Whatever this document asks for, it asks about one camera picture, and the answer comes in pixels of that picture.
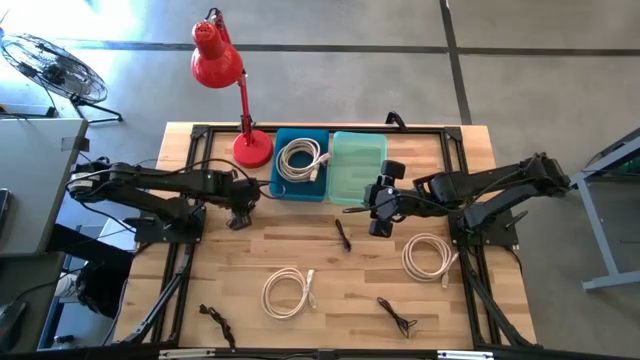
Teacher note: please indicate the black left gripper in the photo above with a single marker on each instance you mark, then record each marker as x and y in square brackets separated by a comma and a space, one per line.
[245, 192]

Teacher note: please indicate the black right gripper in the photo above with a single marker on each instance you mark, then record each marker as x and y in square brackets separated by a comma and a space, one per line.
[390, 200]

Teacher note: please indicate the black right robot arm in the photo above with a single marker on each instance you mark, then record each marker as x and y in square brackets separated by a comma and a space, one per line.
[480, 182]

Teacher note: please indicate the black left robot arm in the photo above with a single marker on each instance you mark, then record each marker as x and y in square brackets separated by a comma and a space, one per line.
[150, 177]

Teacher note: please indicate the translucent green plastic bin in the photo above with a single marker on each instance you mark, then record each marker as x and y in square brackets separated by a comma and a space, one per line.
[355, 165]

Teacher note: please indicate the blue plastic bin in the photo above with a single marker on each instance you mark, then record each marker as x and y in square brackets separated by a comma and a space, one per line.
[287, 192]

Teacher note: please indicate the black clamp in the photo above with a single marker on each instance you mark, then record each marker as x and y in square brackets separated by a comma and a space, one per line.
[395, 119]

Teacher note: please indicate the black bag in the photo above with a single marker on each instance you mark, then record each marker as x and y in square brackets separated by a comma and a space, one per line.
[100, 290]

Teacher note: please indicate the red desk lamp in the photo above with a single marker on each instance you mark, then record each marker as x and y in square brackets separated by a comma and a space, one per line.
[216, 60]

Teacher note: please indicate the grey desk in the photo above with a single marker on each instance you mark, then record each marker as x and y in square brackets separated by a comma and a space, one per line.
[35, 175]

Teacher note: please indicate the dark desk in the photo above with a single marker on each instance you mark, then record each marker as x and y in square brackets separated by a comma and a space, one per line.
[30, 280]

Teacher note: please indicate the black phone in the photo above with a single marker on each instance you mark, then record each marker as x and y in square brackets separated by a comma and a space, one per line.
[3, 207]

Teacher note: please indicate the black floor fan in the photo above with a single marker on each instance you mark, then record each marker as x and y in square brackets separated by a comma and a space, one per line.
[55, 70]

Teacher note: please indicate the black computer mouse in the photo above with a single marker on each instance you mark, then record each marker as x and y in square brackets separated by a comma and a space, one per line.
[11, 320]

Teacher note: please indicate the black aluminium table frame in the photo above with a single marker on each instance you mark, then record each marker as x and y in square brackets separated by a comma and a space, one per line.
[425, 130]

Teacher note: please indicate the silver metal bracket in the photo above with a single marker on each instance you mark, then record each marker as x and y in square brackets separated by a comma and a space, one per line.
[187, 354]
[465, 355]

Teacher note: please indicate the grey metal table frame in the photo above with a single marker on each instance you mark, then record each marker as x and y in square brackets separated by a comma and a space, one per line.
[615, 281]

